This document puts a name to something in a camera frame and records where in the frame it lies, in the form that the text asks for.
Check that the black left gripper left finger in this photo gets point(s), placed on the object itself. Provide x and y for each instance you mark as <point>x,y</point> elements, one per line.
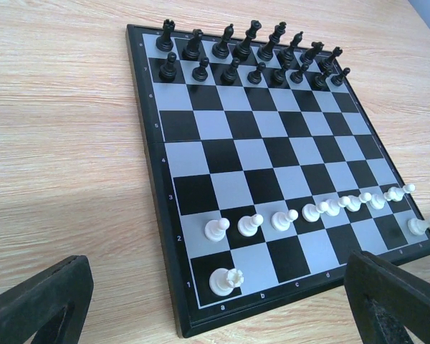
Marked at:
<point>49,307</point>

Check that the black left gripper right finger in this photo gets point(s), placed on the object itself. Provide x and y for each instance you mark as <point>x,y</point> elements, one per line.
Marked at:
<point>386,301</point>

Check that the white rook chess piece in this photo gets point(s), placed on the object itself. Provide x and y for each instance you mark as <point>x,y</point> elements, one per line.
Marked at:
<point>418,227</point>

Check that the white pawn chess piece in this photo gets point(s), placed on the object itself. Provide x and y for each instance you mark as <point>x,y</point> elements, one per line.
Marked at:
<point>356,201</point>
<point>378,201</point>
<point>397,193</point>

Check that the black and silver chessboard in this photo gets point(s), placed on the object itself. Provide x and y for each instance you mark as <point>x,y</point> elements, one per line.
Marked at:
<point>216,150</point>

